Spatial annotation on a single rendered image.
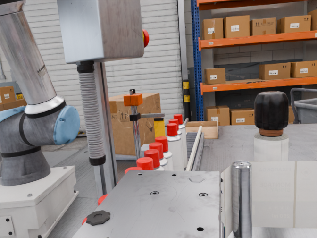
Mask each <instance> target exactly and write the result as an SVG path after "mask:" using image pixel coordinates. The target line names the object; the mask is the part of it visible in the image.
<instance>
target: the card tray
mask: <svg viewBox="0 0 317 238"><path fill-rule="evenodd" d="M200 126H202V132H204V139H218V121H195V122H187V124H186V126H185V130H186V133H187V132H198V130H199V127H200Z"/></svg>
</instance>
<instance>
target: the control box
mask: <svg viewBox="0 0 317 238"><path fill-rule="evenodd" d="M57 5H58V14H59V21H60V27H61V34H62V41H63V47H64V54H65V60H66V64H76V62H80V61H94V62H108V61H115V60H125V59H133V58H140V57H142V56H143V55H144V34H143V30H142V16H141V5H140V0H57Z"/></svg>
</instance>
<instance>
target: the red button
mask: <svg viewBox="0 0 317 238"><path fill-rule="evenodd" d="M143 34H144V48H145V47H147V45H148V43H149V34H148V32H147V31H146V30H145V29H143Z"/></svg>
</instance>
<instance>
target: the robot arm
mask: <svg viewBox="0 0 317 238"><path fill-rule="evenodd" d="M25 4H26V0H0V46H1V49H2V51H3V53H4V55H5V57H6V59H7V61H8V64H9V66H10V68H11V70H12V72H13V74H14V77H15V79H16V81H17V83H18V85H19V87H20V89H21V92H22V94H23V96H24V98H25V100H26V102H27V106H23V107H18V108H14V109H9V110H4V111H1V112H0V152H1V156H2V163H1V169H0V184H1V185H2V186H17V185H22V184H26V183H30V182H34V181H37V180H40V179H42V178H44V177H46V176H48V175H49V174H50V173H51V171H50V166H49V164H48V162H47V161H46V159H45V157H44V155H43V153H42V151H41V146H43V145H62V144H69V143H71V142H72V141H74V140H75V138H76V137H77V135H78V132H79V128H80V117H79V113H78V111H77V109H76V108H75V107H74V106H71V105H67V104H66V102H65V99H64V97H63V96H60V95H58V94H57V93H56V91H55V88H54V86H53V83H52V81H51V78H50V76H49V74H48V71H47V69H46V66H45V64H44V61H43V59H42V56H41V53H40V51H39V48H38V46H37V44H36V41H35V39H34V36H33V33H32V31H31V28H30V26H29V24H28V21H27V19H26V16H25V14H24V11H23V9H24V6H25Z"/></svg>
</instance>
